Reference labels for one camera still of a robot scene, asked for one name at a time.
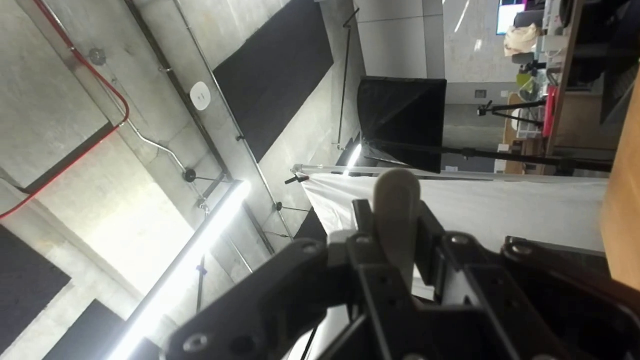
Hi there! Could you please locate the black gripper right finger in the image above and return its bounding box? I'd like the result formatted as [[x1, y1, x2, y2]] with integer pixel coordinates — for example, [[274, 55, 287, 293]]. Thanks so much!
[[413, 198, 640, 360]]

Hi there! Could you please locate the long ceiling light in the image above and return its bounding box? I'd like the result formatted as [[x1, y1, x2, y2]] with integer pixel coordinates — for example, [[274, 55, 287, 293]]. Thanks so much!
[[109, 177, 254, 360]]

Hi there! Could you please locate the black softbox stand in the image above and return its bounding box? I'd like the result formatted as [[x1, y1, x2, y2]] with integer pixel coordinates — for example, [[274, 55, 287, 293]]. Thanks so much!
[[373, 137, 616, 175]]

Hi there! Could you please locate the white smoke detector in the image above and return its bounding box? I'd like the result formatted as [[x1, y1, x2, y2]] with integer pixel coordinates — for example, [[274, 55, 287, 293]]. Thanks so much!
[[188, 80, 215, 112]]

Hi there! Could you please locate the grey measuring cup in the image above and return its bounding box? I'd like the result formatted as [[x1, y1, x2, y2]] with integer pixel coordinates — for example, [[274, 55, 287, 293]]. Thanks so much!
[[371, 167, 425, 276]]

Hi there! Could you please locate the white curtain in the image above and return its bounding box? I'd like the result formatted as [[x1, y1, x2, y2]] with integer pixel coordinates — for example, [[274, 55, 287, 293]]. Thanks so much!
[[296, 166, 612, 302]]

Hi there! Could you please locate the red ceiling pipe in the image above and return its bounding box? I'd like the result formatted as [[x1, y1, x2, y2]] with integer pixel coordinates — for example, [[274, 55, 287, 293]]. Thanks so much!
[[0, 0, 132, 221]]

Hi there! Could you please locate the black softbox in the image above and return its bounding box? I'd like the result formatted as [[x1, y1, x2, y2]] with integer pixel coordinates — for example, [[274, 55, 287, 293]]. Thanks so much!
[[356, 75, 448, 175]]

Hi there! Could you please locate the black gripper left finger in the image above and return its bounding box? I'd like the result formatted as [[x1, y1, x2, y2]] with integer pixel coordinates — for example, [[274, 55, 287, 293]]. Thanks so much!
[[162, 198, 428, 360]]

